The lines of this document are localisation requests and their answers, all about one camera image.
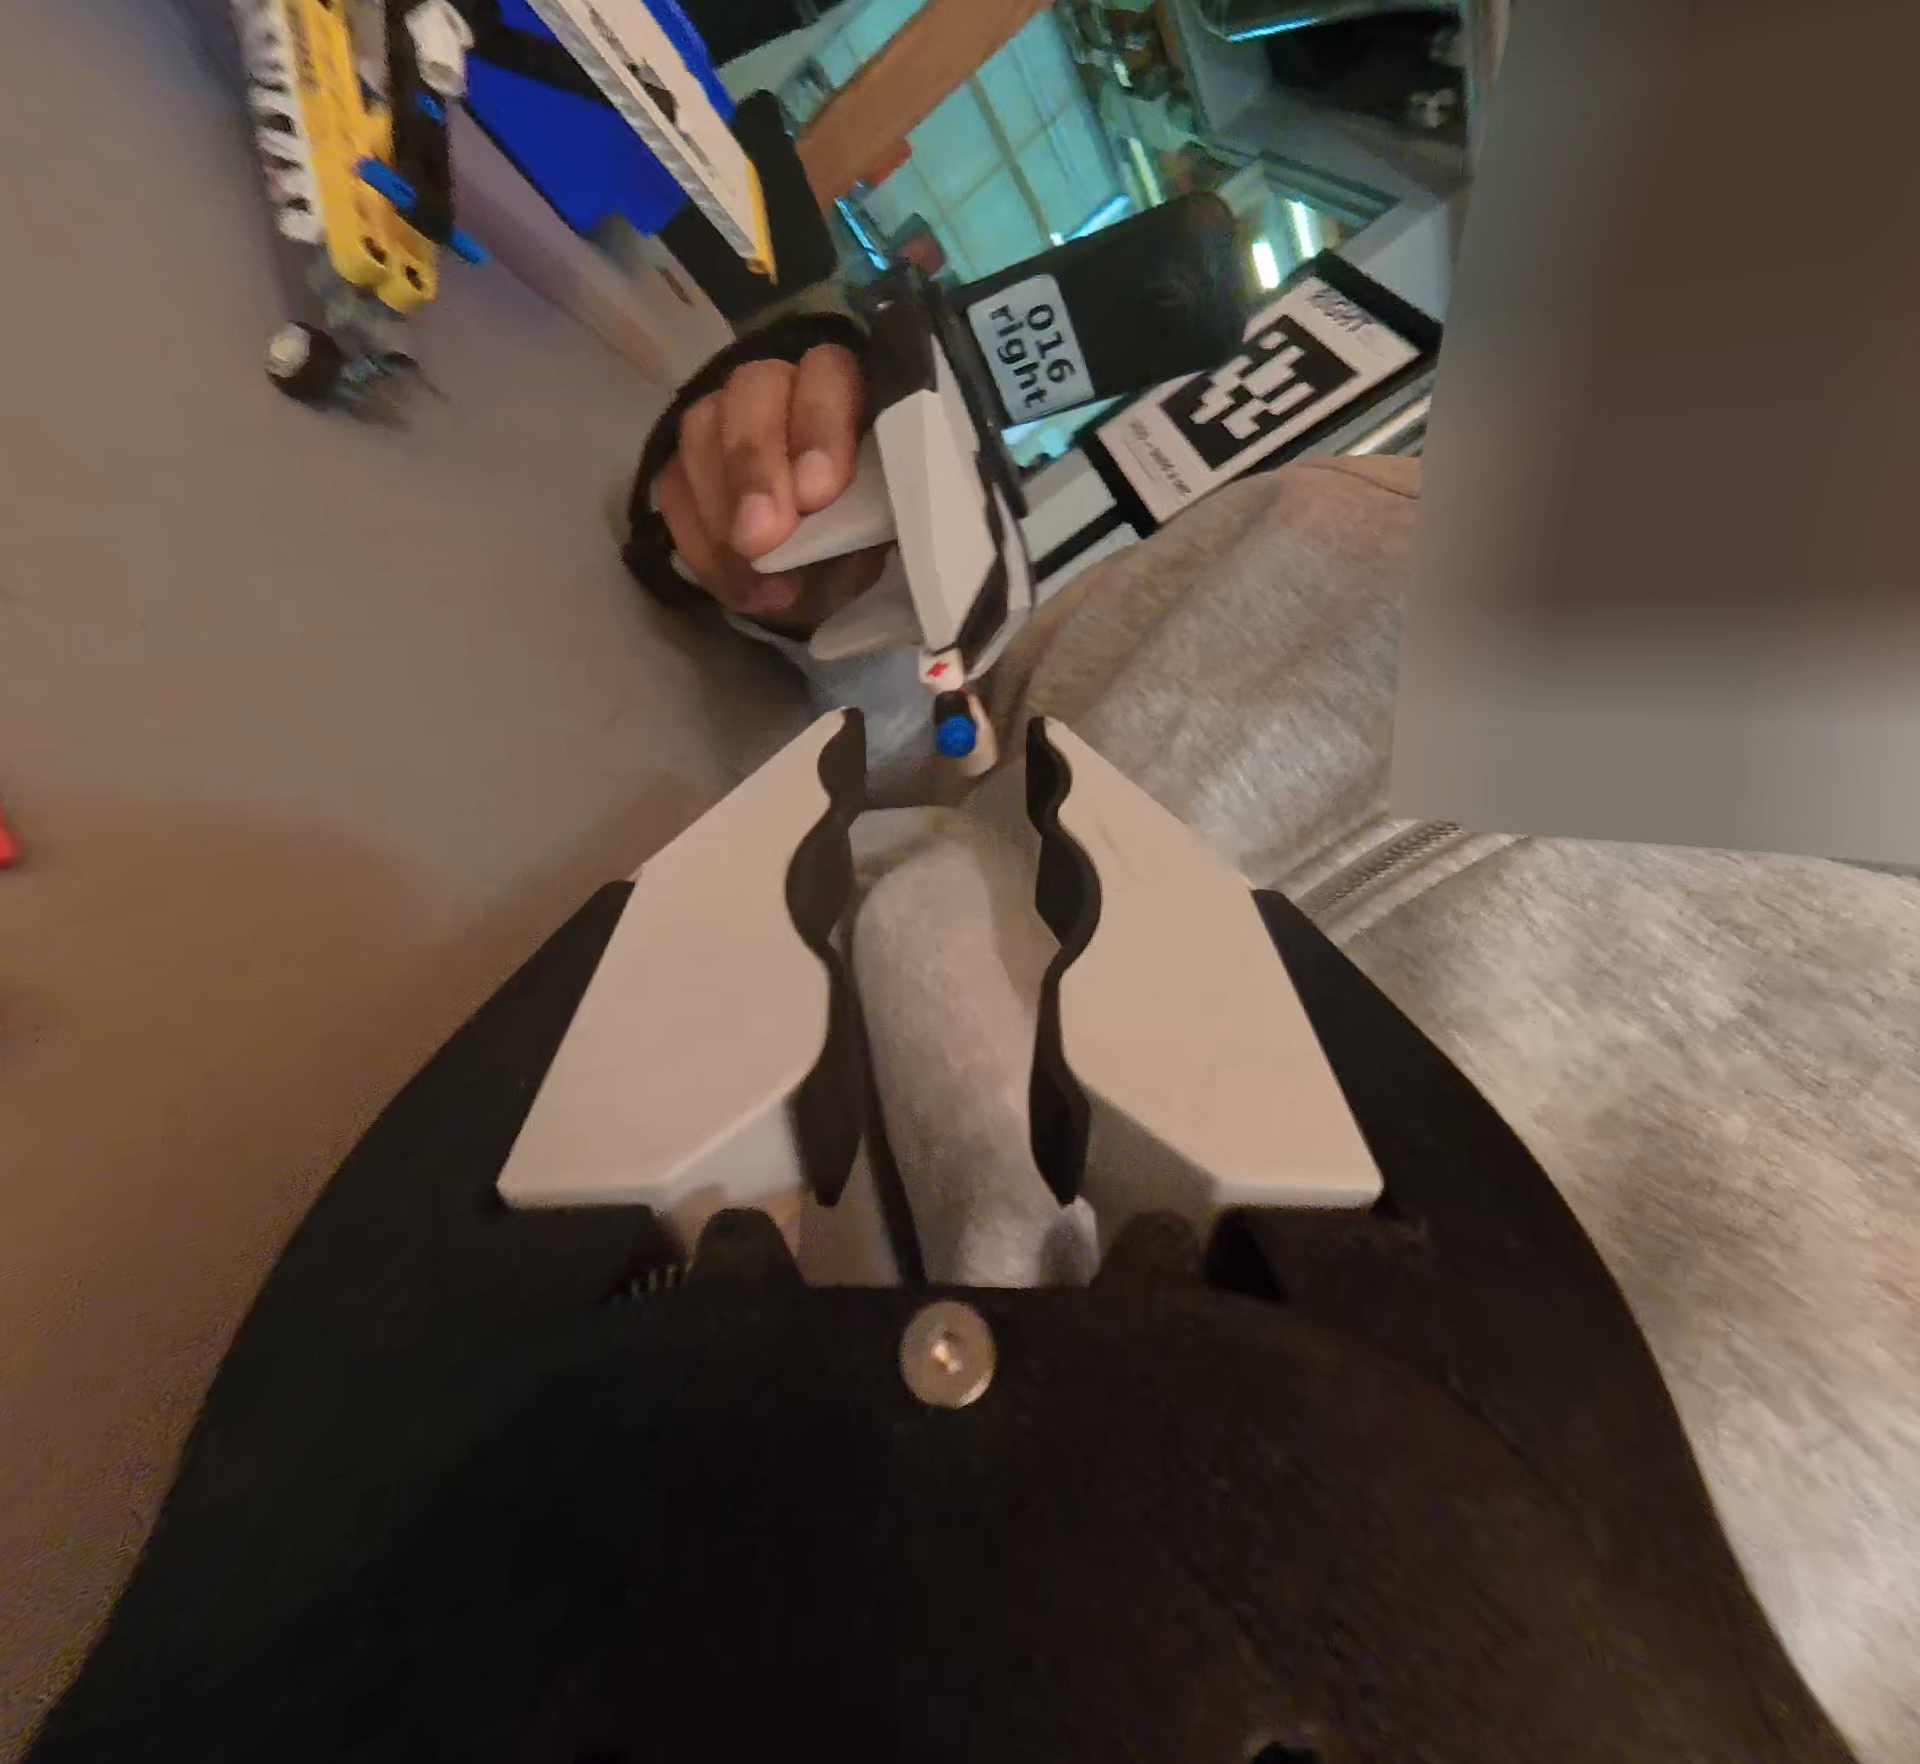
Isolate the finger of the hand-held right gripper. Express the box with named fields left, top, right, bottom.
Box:
left=966, top=443, right=1041, bottom=686
left=873, top=348, right=1005, bottom=689

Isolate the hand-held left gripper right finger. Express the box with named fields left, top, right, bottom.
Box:
left=1025, top=719, right=1385, bottom=1257

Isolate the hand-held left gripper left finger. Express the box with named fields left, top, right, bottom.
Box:
left=494, top=709, right=872, bottom=1257

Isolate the small white lego assembly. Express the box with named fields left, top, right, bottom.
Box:
left=916, top=651, right=1002, bottom=778

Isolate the lego airplane model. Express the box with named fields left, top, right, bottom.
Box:
left=168, top=0, right=782, bottom=415

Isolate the person's right hand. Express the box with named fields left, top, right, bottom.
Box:
left=657, top=348, right=890, bottom=642

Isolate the black and white marker board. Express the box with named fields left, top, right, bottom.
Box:
left=1076, top=251, right=1443, bottom=542

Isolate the wooden beam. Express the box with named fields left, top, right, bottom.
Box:
left=793, top=0, right=1220, bottom=207

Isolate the grey zip hoodie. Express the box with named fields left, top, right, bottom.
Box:
left=983, top=457, right=1920, bottom=1764

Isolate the blue plastic bin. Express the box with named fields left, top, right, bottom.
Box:
left=458, top=0, right=708, bottom=240

